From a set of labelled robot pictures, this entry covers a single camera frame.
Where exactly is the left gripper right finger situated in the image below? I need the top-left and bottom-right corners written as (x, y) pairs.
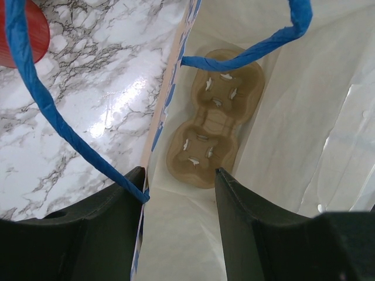
top-left (215, 168), bottom-right (374, 280)

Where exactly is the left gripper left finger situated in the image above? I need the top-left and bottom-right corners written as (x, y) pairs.
top-left (1, 183), bottom-right (142, 280)

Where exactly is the paper takeout bag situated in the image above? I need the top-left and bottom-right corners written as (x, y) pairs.
top-left (1, 1), bottom-right (374, 280)

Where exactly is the red ribbed cup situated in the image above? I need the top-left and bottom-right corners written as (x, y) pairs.
top-left (1, 0), bottom-right (50, 68)

